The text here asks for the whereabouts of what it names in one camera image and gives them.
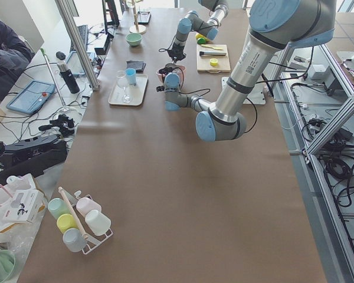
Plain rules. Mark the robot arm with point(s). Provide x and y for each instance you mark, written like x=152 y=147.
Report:
x=192 y=22
x=273 y=25

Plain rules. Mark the metal ice scoop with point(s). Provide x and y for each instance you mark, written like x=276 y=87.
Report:
x=175 y=65

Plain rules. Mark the yellow rack cup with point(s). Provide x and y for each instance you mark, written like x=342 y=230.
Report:
x=66 y=221

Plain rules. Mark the aluminium frame post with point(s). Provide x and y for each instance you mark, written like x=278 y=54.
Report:
x=75 y=37

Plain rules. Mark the wooden stick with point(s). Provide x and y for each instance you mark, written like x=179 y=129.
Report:
x=76 y=219

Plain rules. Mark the black tray with glasses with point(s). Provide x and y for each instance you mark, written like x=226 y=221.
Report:
x=143 y=17

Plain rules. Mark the cream rabbit tray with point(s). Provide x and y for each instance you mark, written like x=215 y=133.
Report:
x=135 y=91

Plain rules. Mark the half lemon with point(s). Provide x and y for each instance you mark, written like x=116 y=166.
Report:
x=213 y=62

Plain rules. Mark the black thermos bottle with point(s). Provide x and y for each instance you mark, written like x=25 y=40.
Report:
x=68 y=77

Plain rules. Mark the pink bowl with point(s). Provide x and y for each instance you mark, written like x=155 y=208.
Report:
x=183 y=73

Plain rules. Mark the white rack cup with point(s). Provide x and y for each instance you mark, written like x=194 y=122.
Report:
x=97 y=222

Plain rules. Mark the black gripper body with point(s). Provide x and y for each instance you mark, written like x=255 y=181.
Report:
x=167 y=70
x=177 y=52

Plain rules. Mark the blue teach pendant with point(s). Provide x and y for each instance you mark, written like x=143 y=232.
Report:
x=32 y=97
x=73 y=62

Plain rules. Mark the green lime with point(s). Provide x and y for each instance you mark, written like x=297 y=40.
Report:
x=202 y=40

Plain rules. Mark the wooden cutting board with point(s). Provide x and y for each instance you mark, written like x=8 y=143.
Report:
x=203 y=63

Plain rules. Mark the steel muddler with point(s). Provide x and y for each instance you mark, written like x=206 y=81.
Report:
x=212 y=54

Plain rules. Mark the upper whole lemon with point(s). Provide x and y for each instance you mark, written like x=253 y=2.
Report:
x=198 y=36

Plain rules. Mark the grey-blue rack cup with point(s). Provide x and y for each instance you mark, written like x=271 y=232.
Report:
x=74 y=240

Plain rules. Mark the white wire cup rack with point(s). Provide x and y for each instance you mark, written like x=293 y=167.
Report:
x=93 y=241

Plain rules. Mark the green bowl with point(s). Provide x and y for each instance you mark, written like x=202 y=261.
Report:
x=134 y=39

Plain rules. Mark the grey folded cloth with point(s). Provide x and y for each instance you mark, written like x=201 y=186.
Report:
x=139 y=66

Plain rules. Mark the wooden mug tree stand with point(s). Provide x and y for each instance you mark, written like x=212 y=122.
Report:
x=136 y=27

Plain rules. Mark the green rack cup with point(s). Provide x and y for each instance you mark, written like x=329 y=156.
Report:
x=57 y=207

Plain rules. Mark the person in dark clothes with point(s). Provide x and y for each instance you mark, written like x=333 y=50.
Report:
x=14 y=58

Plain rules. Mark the pink rack cup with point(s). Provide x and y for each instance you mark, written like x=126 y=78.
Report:
x=85 y=205

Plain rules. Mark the white cardboard box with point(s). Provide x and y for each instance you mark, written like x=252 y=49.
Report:
x=20 y=201

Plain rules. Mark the yellow plastic knife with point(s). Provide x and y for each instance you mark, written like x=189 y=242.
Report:
x=211 y=47

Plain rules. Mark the light blue cup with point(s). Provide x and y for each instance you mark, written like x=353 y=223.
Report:
x=131 y=75

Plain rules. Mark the clear wine glass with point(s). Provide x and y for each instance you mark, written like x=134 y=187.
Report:
x=122 y=83

